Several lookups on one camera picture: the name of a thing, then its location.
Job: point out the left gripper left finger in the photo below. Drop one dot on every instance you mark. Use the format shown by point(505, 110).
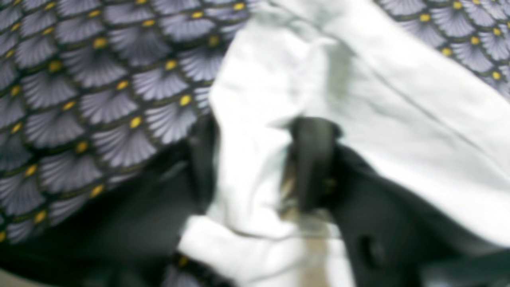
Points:
point(125, 238)

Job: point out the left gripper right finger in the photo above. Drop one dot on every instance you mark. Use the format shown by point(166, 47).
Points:
point(393, 237)

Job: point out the white T-shirt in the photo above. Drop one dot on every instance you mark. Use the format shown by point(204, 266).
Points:
point(363, 143)

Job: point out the patterned fan-print table cloth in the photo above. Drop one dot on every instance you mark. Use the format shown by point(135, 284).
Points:
point(92, 91)

